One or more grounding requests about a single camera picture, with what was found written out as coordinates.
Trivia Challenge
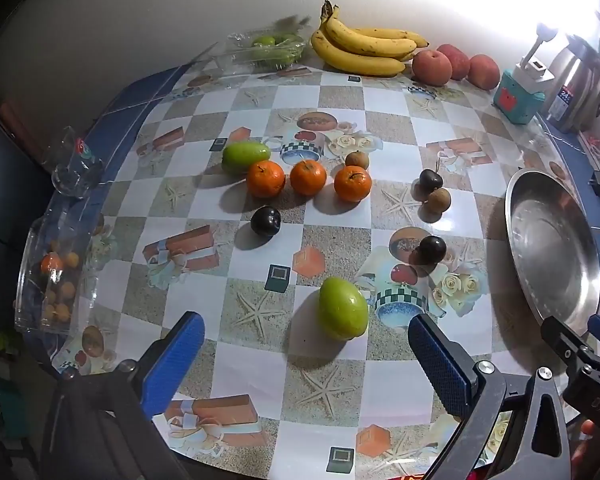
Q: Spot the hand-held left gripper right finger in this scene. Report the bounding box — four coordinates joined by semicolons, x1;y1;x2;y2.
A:
408;313;576;480

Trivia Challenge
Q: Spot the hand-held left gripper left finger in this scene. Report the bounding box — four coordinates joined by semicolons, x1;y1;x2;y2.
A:
40;311;206;480

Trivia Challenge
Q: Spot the steel bowl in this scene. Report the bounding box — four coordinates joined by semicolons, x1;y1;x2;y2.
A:
504;167;600;346

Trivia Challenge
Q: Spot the round green mango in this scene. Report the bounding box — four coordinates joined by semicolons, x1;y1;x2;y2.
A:
318;276;370;342

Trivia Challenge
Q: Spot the dark purple plum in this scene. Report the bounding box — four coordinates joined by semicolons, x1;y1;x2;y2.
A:
416;235;448;266
418;169;443;195
250;206;282;237

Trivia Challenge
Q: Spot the long green mango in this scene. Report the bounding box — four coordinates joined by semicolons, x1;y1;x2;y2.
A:
222;141;272;176

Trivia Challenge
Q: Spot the person's right hand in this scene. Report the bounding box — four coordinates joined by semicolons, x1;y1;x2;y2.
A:
571;419;600;480

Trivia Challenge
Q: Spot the pile of kumquats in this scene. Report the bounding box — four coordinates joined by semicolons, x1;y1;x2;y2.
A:
40;240;81;323

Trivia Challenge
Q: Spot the clear plastic kumquat container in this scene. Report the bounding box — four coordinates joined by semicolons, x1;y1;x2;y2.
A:
14;207;98;333

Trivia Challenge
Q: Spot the glass mug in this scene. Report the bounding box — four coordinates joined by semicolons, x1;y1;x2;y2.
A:
50;126;105;198

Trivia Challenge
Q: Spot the teal box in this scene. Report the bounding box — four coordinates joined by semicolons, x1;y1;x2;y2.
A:
493;71;547;125

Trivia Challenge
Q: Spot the dark padded chair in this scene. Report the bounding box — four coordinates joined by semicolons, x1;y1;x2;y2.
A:
0;115;51;311

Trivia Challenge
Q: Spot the steel kettle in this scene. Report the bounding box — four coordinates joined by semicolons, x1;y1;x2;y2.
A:
545;35;600;133

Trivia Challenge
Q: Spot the white charger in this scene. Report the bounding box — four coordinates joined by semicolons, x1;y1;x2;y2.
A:
515;25;556;93

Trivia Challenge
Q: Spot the red apple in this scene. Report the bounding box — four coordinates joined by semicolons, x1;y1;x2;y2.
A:
436;43;472;81
467;54;501;91
412;49;453;86

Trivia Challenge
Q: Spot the checkered printed tablecloth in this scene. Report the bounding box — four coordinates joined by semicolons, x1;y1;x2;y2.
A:
22;55;600;480

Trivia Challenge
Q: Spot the clear plastic lime container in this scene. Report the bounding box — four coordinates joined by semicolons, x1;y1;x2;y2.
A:
215;30;308;73

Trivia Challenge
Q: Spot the yellow banana bunch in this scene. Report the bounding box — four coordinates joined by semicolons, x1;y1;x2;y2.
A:
311;0;430;78

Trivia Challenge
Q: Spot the green lime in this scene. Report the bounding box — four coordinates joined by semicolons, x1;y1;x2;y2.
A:
277;35;303;67
250;35;277;58

